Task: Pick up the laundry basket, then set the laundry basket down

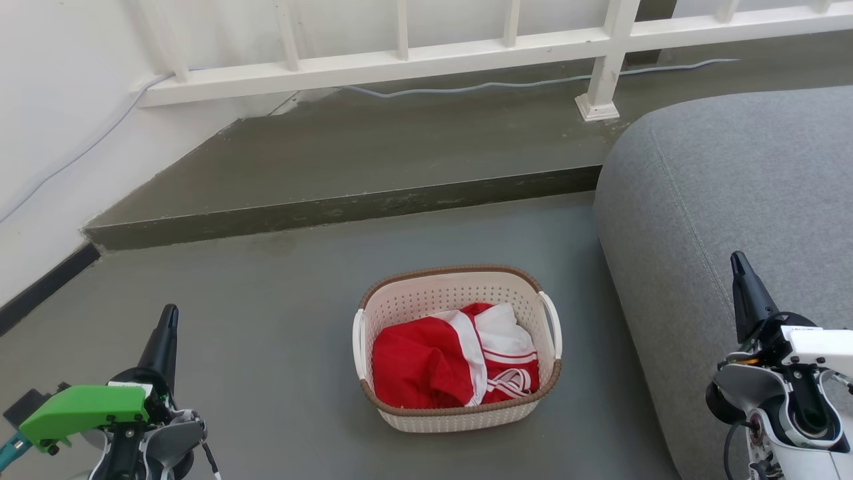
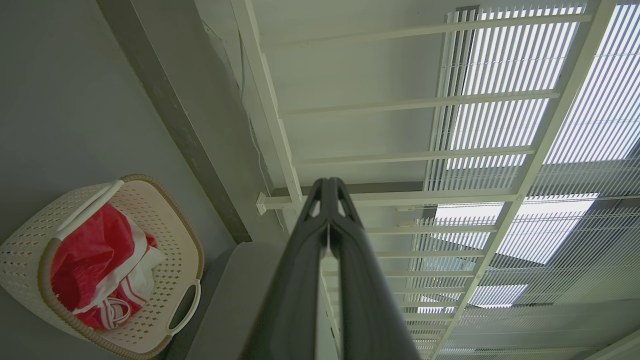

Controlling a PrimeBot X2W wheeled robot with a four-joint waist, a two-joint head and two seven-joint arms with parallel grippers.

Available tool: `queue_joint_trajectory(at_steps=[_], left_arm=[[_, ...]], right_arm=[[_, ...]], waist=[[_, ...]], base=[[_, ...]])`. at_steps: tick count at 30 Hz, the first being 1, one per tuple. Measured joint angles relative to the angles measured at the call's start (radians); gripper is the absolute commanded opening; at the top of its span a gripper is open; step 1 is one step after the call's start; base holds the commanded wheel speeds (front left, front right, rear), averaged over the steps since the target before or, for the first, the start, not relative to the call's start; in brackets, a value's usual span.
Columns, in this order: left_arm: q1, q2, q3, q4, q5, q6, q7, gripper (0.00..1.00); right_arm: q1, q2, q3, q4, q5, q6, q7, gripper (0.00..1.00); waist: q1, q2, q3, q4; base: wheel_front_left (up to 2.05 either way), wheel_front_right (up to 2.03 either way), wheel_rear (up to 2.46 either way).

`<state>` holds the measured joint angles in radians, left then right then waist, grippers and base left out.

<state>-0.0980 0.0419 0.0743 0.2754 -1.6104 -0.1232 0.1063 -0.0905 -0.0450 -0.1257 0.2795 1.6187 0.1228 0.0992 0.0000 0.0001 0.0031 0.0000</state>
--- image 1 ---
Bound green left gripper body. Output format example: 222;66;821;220
19;367;177;447

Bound grey fabric sofa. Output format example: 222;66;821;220
593;85;853;480

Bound white railing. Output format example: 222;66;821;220
130;0;853;122

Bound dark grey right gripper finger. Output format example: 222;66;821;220
730;251;780;343

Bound light grey floor cable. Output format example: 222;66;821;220
0;59;740;224

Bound white perforated plastic laundry basket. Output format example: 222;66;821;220
352;265;564;434

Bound black cable with teal connector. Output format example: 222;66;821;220
0;432;31;471

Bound white garment with red stripes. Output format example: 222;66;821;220
474;303;539;361

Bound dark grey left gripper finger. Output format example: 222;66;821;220
138;304;179;394

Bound black baseboard strip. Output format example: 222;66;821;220
0;241;102;336

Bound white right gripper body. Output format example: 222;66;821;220
736;312;853;377

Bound red garment with white stripe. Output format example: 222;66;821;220
372;303;540;409

